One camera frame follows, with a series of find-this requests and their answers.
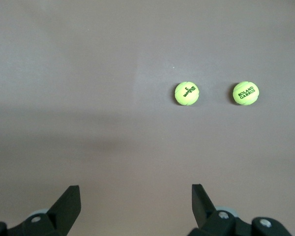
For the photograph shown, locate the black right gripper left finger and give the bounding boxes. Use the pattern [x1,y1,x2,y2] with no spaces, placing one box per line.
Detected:
[0,185,82,236]

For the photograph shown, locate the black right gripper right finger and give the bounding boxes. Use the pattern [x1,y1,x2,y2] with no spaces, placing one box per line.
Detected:
[188,183,294,236]

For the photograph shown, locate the yellow Wilson tennis ball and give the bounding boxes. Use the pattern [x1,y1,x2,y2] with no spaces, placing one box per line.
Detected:
[174,81,200,106]

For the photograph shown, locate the yellow Roland Garros tennis ball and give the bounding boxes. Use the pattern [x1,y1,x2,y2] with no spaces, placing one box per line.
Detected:
[232,81,261,106]

